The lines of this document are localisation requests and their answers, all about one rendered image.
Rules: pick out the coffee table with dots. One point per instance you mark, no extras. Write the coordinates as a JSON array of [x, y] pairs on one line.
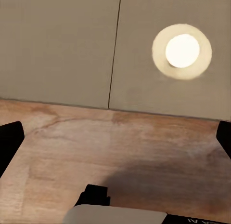
[[160, 57]]

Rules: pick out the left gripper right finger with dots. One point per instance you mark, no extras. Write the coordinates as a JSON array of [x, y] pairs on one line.
[[224, 136]]

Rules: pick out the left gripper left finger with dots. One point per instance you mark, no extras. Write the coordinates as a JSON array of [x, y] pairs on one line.
[[11, 137]]

